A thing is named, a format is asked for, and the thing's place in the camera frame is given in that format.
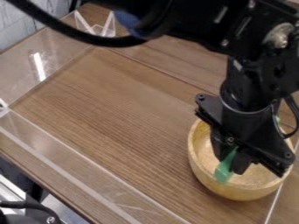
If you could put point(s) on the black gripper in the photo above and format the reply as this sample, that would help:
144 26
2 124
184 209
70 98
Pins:
241 123

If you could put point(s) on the green rectangular block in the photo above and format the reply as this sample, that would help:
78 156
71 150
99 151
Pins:
224 171

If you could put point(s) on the brown wooden bowl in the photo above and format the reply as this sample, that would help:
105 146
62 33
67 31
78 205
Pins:
252 186

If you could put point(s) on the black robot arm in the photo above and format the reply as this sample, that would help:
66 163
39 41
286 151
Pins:
257 33

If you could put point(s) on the black metal base plate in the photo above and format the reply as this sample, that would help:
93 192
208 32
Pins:
41 213

